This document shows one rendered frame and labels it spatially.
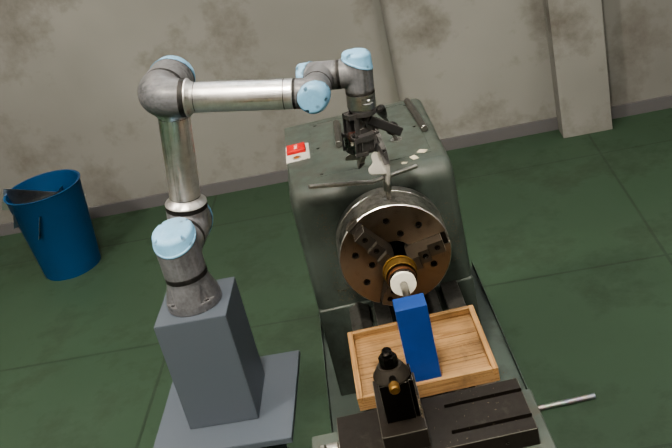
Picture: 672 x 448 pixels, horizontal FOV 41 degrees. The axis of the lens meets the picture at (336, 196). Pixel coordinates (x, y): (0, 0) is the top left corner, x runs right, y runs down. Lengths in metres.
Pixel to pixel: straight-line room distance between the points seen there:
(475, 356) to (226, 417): 0.72
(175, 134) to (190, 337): 0.54
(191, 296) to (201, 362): 0.19
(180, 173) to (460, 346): 0.88
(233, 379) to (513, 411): 0.82
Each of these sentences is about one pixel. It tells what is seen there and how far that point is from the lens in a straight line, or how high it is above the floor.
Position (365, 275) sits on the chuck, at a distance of 2.49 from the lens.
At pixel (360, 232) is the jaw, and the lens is 2.39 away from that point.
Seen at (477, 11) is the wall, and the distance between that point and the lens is 5.51.
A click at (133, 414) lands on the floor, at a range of 4.11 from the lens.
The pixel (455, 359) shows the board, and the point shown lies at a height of 0.88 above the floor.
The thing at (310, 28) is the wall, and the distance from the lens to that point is 5.49.
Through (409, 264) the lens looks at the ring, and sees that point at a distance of 2.36.
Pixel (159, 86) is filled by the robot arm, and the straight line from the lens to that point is 2.21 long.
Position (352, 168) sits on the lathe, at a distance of 2.62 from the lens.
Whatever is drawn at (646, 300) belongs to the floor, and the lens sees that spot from 4.09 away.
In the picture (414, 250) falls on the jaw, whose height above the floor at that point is 1.11.
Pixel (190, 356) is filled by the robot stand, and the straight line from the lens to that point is 2.46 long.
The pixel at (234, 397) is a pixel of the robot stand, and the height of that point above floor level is 0.83.
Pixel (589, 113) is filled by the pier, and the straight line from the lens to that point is 5.66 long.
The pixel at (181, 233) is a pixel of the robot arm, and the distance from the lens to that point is 2.35.
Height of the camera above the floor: 2.30
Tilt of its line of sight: 25 degrees down
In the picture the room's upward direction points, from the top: 14 degrees counter-clockwise
